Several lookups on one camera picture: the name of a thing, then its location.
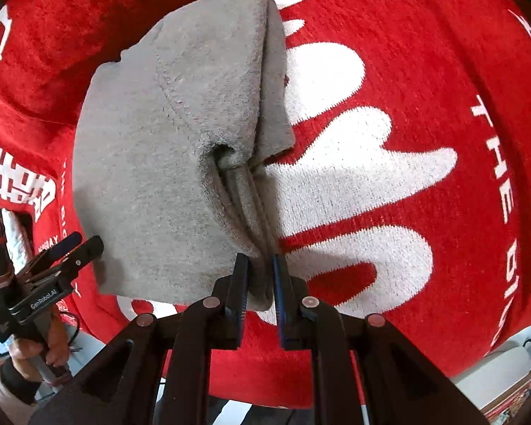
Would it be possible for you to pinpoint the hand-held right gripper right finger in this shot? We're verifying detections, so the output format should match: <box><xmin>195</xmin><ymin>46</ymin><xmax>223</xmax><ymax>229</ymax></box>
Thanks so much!
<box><xmin>272</xmin><ymin>252</ymin><xmax>490</xmax><ymax>425</ymax></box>

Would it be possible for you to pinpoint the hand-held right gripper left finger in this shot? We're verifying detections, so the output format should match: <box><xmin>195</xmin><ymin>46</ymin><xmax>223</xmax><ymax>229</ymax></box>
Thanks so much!
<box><xmin>28</xmin><ymin>252</ymin><xmax>251</xmax><ymax>425</ymax></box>

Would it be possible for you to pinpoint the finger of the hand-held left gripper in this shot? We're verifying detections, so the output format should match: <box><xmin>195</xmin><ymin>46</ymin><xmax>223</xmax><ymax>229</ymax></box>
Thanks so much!
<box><xmin>39</xmin><ymin>231</ymin><xmax>84</xmax><ymax>267</ymax></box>
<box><xmin>48</xmin><ymin>236</ymin><xmax>105</xmax><ymax>281</ymax></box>

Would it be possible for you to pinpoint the grey knit garment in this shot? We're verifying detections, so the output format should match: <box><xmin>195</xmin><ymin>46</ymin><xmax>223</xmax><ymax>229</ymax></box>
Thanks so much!
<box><xmin>71</xmin><ymin>0</ymin><xmax>298</xmax><ymax>312</ymax></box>

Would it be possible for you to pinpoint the person's left forearm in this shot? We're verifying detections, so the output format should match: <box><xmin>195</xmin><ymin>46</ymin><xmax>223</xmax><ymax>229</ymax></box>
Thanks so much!
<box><xmin>0</xmin><ymin>358</ymin><xmax>41</xmax><ymax>408</ymax></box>

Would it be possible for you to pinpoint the person's left hand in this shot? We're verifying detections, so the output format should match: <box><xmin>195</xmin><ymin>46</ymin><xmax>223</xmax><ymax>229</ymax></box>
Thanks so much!
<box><xmin>10</xmin><ymin>312</ymin><xmax>70</xmax><ymax>378</ymax></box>

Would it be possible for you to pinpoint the red printed blanket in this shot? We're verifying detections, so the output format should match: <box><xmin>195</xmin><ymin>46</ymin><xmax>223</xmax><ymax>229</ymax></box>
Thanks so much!
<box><xmin>0</xmin><ymin>0</ymin><xmax>531</xmax><ymax>410</ymax></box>

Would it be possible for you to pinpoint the patterned rug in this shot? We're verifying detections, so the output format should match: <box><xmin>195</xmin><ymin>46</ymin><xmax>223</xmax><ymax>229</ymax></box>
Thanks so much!
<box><xmin>481</xmin><ymin>371</ymin><xmax>531</xmax><ymax>425</ymax></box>

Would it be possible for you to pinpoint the thin black cable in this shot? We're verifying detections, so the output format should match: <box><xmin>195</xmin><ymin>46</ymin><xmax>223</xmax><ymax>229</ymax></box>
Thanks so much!
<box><xmin>64</xmin><ymin>312</ymin><xmax>88</xmax><ymax>356</ymax></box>

